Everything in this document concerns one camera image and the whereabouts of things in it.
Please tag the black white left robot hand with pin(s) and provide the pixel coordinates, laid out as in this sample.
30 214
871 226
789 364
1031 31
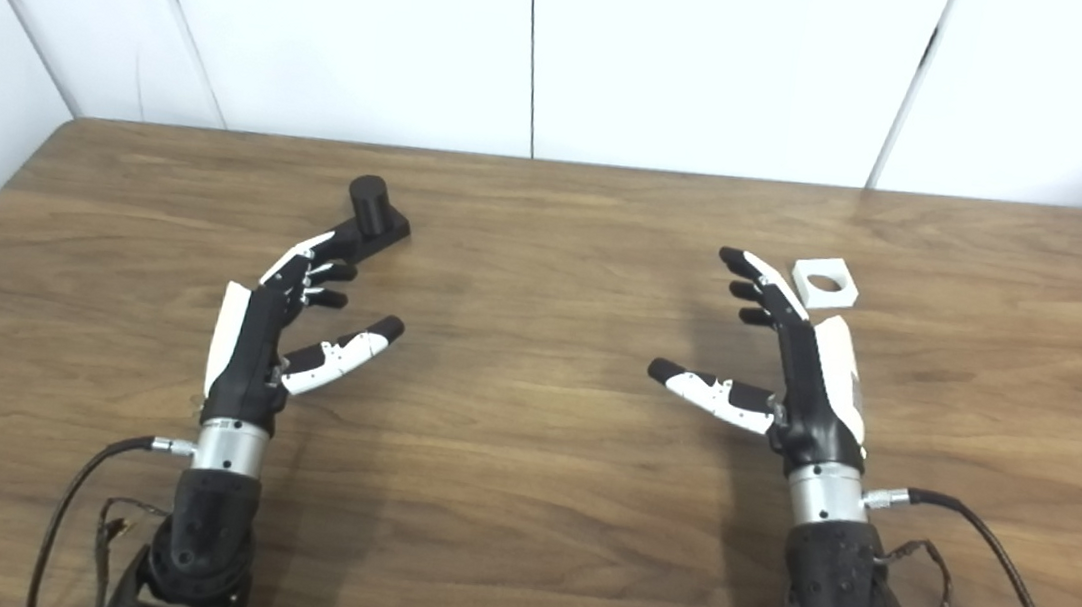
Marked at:
244 353

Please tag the white square piece with hole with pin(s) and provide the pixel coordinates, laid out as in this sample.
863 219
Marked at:
815 294

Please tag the black peg with square base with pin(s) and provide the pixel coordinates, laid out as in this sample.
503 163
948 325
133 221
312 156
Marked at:
370 210

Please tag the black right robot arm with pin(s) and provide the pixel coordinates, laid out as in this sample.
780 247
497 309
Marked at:
837 596

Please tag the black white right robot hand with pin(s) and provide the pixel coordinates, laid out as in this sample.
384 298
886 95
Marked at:
808 392

